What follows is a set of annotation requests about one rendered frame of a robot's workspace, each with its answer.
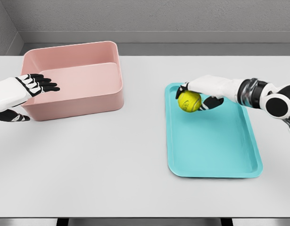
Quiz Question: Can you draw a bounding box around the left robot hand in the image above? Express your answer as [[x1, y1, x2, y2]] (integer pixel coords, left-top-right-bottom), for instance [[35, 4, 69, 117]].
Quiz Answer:
[[0, 73, 60, 122]]

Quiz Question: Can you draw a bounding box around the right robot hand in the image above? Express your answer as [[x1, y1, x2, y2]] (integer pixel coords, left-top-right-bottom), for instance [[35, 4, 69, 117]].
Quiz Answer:
[[175, 75, 224, 112]]

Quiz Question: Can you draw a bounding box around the yellow tennis ball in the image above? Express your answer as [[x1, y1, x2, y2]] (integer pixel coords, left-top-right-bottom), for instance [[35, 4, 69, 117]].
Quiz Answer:
[[177, 91, 202, 113]]

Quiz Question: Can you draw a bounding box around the blue rectangular tray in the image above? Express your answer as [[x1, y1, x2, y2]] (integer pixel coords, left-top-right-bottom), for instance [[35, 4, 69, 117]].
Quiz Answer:
[[164, 82, 264, 179]]

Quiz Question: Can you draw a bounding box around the pink rectangular basket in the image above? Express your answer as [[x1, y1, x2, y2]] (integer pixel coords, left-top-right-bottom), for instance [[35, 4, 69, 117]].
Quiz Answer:
[[20, 40, 124, 122]]

